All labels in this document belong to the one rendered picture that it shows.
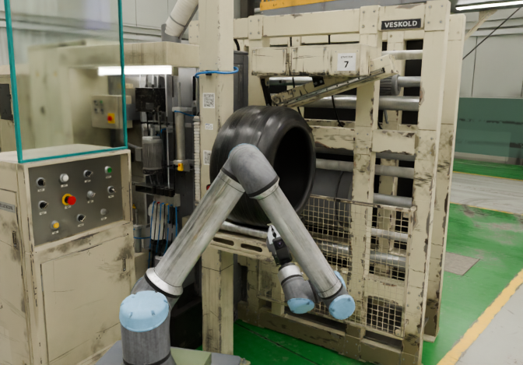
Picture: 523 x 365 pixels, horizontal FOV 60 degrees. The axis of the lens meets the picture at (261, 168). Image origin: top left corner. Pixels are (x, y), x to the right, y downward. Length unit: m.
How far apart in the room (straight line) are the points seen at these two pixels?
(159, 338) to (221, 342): 1.15
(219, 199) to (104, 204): 0.91
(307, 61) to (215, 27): 0.47
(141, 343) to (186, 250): 0.32
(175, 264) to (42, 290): 0.75
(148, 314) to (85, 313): 0.90
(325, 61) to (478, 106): 9.17
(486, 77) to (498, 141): 1.43
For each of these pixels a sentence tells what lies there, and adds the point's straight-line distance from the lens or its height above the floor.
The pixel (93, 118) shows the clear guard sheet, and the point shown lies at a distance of 2.22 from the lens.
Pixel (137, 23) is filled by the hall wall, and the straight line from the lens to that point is 12.65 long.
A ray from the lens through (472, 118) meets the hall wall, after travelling 11.33.
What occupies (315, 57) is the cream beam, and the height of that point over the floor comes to 1.73.
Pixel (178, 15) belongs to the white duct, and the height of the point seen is 1.98.
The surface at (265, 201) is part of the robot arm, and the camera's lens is 1.45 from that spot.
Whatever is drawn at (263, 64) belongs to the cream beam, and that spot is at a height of 1.70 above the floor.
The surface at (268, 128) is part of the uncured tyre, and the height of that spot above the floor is 1.40.
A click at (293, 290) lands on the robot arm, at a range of 1.73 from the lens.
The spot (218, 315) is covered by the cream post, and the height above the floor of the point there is 0.37.
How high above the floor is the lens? 1.58
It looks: 10 degrees down
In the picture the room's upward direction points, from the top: 1 degrees clockwise
